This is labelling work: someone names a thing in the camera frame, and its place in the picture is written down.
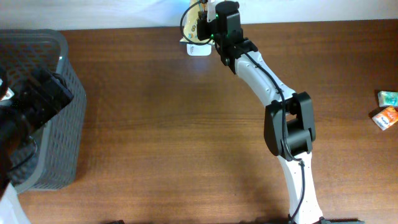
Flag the yellow snack bag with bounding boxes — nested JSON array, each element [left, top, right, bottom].
[[179, 0, 214, 45]]

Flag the green tissue pack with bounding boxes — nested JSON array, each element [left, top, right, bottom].
[[377, 91, 398, 108]]

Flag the orange tissue pack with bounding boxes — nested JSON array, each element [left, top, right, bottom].
[[372, 106, 397, 131]]

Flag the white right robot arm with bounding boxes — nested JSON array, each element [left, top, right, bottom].
[[197, 1, 323, 223]]

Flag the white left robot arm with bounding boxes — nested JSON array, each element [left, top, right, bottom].
[[1, 68, 73, 223]]

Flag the grey plastic mesh basket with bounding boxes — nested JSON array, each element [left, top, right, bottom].
[[1, 29, 87, 194]]

